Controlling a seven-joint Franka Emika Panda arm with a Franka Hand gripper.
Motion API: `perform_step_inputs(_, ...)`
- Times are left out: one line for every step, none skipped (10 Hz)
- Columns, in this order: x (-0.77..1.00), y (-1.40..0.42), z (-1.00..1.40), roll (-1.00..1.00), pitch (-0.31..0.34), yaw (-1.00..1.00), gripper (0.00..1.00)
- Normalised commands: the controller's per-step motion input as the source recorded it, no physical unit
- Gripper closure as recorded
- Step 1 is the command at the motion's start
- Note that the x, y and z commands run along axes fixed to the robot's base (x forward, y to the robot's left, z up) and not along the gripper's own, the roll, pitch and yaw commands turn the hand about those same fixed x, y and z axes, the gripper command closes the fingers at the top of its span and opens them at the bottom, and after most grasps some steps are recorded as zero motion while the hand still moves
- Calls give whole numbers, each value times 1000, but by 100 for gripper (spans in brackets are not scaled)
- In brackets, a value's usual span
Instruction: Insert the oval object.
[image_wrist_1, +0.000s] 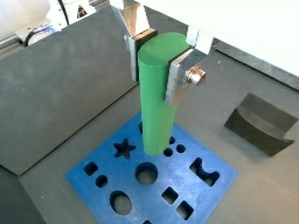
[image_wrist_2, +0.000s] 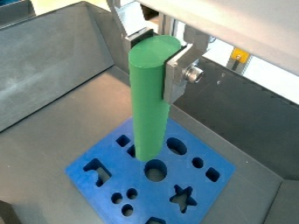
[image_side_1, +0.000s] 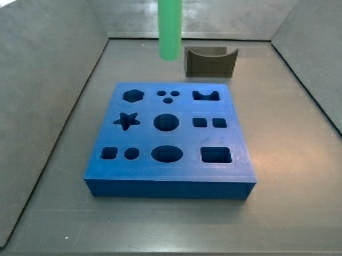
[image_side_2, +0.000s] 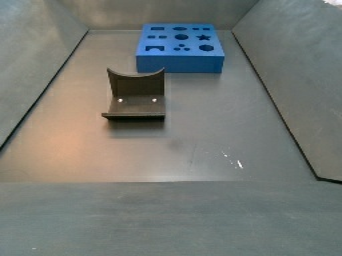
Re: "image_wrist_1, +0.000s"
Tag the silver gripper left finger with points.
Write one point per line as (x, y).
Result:
(131, 15)

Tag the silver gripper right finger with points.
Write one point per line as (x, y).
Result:
(185, 66)

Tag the green oval peg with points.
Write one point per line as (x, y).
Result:
(157, 115)

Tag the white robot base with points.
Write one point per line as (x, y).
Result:
(24, 15)

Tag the dark grey holder block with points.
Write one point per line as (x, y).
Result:
(260, 123)

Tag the large dark grey mat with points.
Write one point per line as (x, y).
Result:
(56, 84)

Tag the blue shape sorter board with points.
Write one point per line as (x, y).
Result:
(131, 188)

